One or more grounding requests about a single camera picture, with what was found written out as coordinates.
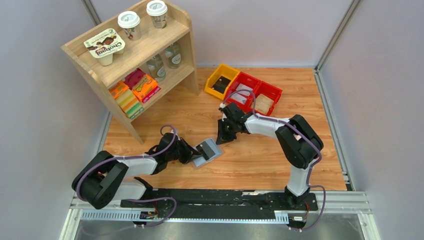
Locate right red plastic bin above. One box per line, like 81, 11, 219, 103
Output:
250, 81, 282, 116

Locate purple cable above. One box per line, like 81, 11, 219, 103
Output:
75, 124, 180, 229
220, 88, 327, 232

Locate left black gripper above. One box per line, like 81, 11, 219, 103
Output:
166, 137, 203, 164

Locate wooden shelf unit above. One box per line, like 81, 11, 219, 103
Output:
61, 0, 199, 143

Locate colourful sponge stack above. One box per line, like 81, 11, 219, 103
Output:
109, 81, 144, 119

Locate paper coffee cup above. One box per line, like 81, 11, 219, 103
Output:
146, 0, 168, 29
117, 11, 142, 41

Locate beige card holder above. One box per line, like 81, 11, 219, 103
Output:
191, 138, 224, 169

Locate yellow plastic bin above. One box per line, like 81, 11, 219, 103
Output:
204, 63, 241, 100

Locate glass jar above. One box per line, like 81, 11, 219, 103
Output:
146, 54, 166, 83
164, 42, 182, 69

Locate magenta snack box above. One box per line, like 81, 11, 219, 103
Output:
124, 68, 161, 98

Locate tan cards in bin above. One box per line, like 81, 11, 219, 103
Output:
254, 93, 274, 116

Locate white cards in bin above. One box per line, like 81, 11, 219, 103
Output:
229, 83, 253, 105

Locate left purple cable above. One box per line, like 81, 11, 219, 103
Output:
75, 124, 180, 229

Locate red plastic bin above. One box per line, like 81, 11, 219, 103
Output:
224, 72, 262, 112
250, 81, 282, 116

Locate black cards in bin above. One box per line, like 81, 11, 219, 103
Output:
211, 76, 231, 94

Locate left glass jar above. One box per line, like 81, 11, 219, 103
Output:
146, 54, 166, 83

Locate left paper coffee cup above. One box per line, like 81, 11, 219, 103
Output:
117, 11, 142, 41

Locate Chobani yogurt cup pack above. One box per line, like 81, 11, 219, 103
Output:
83, 28, 126, 66

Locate middle red plastic bin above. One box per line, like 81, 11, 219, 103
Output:
224, 72, 262, 112

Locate right paper coffee cup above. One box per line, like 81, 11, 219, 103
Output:
146, 0, 168, 29

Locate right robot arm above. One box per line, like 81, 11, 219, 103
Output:
216, 102, 324, 210

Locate orange snack box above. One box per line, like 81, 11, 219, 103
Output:
131, 74, 160, 103

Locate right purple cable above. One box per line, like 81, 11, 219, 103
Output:
220, 88, 327, 232

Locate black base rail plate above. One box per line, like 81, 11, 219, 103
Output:
120, 188, 319, 220

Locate right glass jar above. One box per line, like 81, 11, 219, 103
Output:
164, 42, 182, 69

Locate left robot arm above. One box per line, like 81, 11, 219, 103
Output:
71, 132, 203, 210

